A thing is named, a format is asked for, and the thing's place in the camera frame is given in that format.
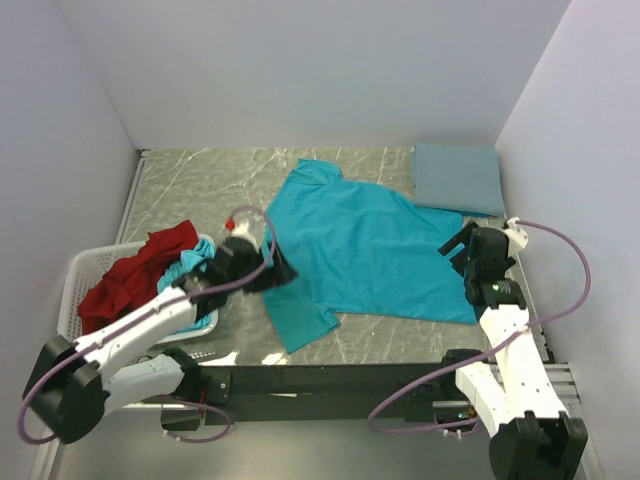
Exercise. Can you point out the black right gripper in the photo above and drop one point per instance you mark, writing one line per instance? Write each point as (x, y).
(464, 237)

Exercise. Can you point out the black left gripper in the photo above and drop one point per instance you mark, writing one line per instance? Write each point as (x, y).
(276, 275)

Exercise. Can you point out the turquoise t shirt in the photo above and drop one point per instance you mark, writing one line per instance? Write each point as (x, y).
(360, 248)
(187, 261)

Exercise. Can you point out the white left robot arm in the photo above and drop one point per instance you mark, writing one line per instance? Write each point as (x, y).
(74, 385)

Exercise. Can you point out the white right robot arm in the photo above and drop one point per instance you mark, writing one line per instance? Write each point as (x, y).
(532, 435)

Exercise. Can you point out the folded teal t shirt underneath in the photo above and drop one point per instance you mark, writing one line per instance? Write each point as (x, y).
(463, 212)

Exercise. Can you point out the folded light blue t shirt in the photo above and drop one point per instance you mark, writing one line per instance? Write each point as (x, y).
(458, 177)

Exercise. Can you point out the turquoise t shirt in basket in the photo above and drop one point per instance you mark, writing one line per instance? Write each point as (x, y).
(187, 261)

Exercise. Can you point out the dark red t shirt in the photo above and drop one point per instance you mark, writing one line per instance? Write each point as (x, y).
(132, 281)

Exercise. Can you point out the white plastic laundry basket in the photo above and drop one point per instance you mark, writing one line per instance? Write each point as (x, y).
(86, 270)

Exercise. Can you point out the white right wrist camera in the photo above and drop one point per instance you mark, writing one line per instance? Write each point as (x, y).
(517, 237)

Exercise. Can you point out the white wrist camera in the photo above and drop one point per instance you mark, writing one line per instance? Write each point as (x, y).
(243, 229)
(517, 237)

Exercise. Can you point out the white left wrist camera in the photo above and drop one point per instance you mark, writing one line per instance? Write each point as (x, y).
(243, 229)

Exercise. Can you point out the black front mounting rail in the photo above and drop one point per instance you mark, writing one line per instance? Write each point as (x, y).
(303, 392)

